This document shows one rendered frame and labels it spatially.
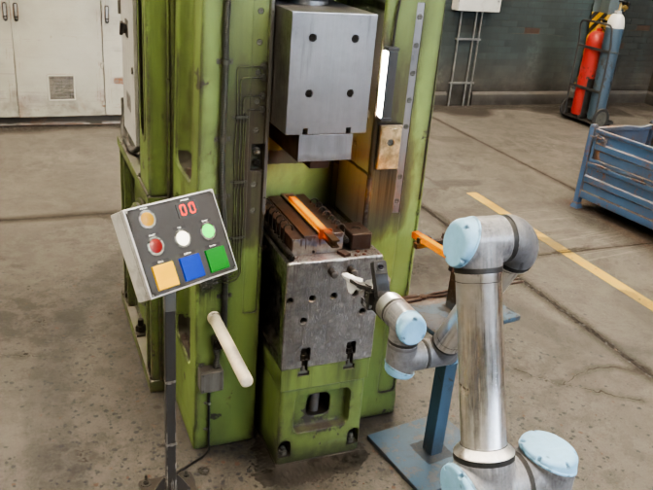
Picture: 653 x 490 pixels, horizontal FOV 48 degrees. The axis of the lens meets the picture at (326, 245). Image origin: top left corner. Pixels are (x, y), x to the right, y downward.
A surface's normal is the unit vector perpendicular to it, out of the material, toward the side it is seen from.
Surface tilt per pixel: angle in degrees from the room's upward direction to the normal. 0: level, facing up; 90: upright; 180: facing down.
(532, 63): 89
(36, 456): 0
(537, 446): 5
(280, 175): 90
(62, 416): 0
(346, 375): 90
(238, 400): 90
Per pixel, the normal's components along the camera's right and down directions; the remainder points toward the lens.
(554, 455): 0.16, -0.92
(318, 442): 0.37, 0.39
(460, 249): -0.92, -0.05
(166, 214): 0.67, -0.18
